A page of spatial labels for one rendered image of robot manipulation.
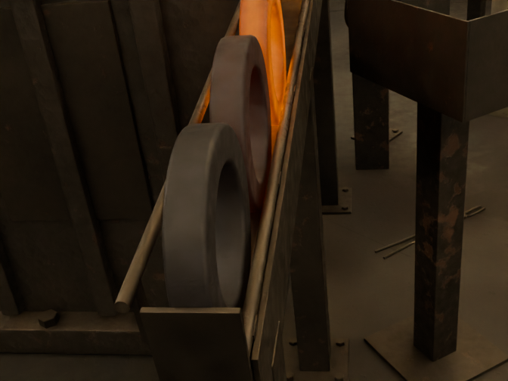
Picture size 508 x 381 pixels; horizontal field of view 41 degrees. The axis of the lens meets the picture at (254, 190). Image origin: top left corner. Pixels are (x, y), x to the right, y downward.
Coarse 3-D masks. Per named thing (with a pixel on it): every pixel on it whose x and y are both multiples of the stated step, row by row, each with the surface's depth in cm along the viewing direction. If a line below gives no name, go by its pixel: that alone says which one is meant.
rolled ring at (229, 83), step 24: (216, 48) 66; (240, 48) 65; (216, 72) 63; (240, 72) 63; (264, 72) 75; (216, 96) 63; (240, 96) 62; (264, 96) 76; (216, 120) 62; (240, 120) 62; (264, 120) 77; (240, 144) 62; (264, 144) 77; (264, 168) 75; (264, 192) 73
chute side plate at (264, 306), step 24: (312, 0) 115; (312, 24) 112; (312, 48) 110; (288, 144) 76; (288, 168) 73; (288, 192) 72; (288, 216) 72; (288, 240) 71; (288, 264) 71; (264, 288) 57; (264, 312) 55; (264, 336) 54; (264, 360) 54
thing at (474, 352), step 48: (384, 0) 97; (432, 0) 112; (384, 48) 100; (432, 48) 91; (480, 48) 86; (432, 96) 94; (480, 96) 90; (432, 144) 109; (432, 192) 113; (432, 240) 118; (432, 288) 123; (384, 336) 138; (432, 336) 128; (480, 336) 136
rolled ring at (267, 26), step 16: (240, 0) 79; (256, 0) 78; (272, 0) 82; (240, 16) 78; (256, 16) 78; (272, 16) 89; (240, 32) 78; (256, 32) 77; (272, 32) 91; (272, 48) 92; (272, 64) 92; (272, 80) 80; (272, 96) 80; (272, 112) 82
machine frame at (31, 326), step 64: (0, 0) 113; (64, 0) 111; (128, 0) 107; (192, 0) 108; (0, 64) 118; (64, 64) 116; (128, 64) 115; (192, 64) 114; (0, 128) 124; (64, 128) 120; (128, 128) 120; (0, 192) 133; (64, 192) 127; (128, 192) 128; (0, 256) 138; (64, 256) 139; (128, 256) 137; (0, 320) 147; (64, 320) 144; (128, 320) 142
